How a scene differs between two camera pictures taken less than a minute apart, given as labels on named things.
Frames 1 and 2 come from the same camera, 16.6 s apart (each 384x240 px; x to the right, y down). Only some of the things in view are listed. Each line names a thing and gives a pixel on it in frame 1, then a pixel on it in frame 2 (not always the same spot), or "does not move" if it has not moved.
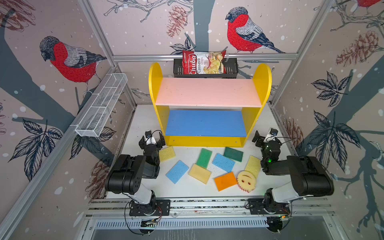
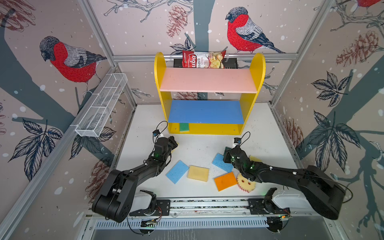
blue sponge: x=223 y=162 does not move
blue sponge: x=177 y=171 does not move
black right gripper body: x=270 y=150 -> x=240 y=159
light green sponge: x=204 y=157 -> x=184 y=127
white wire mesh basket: x=92 y=123 does not move
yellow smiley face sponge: x=246 y=180 does not move
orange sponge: x=225 y=181 does not move
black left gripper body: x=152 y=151 -> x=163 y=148
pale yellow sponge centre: x=200 y=173 does not move
